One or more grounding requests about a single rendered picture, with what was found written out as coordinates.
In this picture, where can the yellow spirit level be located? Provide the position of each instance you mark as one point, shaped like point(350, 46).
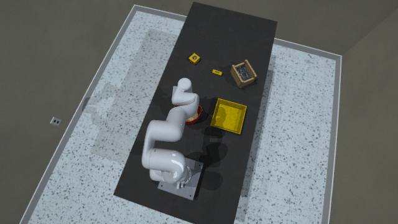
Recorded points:
point(217, 72)

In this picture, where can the yellow shallow tray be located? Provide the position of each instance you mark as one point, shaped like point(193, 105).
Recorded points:
point(228, 116)

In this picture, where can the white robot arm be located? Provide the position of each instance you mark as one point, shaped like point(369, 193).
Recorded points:
point(172, 163)

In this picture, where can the brown wooden crate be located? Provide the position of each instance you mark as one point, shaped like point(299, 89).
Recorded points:
point(241, 76)

